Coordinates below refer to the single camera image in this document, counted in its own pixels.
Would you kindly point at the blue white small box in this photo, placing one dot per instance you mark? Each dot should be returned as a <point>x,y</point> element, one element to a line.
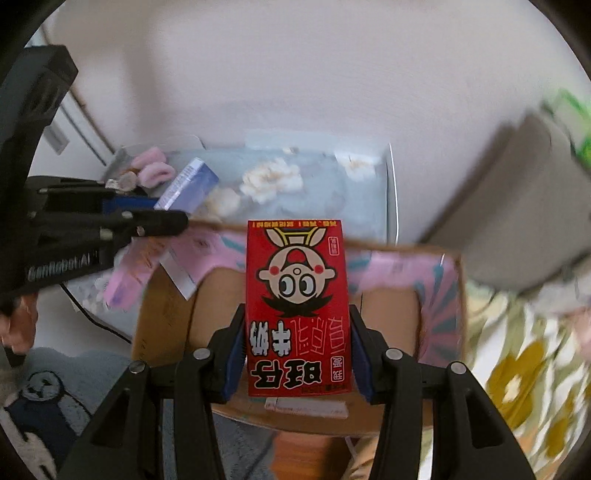
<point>189,189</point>

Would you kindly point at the grey bed frame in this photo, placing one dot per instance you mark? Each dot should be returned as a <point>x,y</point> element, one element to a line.
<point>527,216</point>

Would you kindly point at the yellow floral bedding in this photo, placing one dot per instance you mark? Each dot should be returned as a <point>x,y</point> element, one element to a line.
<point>531,366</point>

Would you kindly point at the grey panda rug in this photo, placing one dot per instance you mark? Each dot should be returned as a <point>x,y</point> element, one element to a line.
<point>48,401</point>

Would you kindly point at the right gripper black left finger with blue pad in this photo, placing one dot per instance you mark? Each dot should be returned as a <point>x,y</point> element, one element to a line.
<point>123,440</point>

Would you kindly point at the white low table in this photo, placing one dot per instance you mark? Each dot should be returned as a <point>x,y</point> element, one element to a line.
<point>393,199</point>

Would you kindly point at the pink brown cardboard box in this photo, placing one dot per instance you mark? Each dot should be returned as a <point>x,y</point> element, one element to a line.
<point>188,287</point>

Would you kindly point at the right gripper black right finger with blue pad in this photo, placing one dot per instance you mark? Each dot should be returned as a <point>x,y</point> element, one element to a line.
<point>471,440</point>

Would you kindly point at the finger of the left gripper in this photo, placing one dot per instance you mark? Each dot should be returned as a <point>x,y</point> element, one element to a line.
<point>118,229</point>
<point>135,199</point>

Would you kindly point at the pink fluffy scrunchie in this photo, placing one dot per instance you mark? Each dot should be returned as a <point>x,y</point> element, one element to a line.
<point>147,170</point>

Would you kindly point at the person's hand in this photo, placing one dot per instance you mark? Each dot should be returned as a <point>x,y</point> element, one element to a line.
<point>18,330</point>

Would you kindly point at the red milk carton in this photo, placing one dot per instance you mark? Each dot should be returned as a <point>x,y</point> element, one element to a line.
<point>297,309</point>

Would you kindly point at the light blue floral cloth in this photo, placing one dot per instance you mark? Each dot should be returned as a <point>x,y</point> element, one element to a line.
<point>256,184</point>

